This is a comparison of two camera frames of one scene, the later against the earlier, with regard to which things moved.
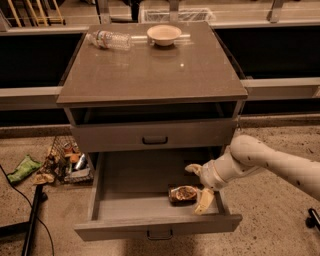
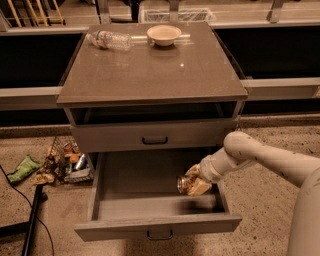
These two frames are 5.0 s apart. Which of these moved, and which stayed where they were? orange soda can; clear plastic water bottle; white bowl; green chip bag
Moved: orange soda can
Stayed: green chip bag; clear plastic water bottle; white bowl
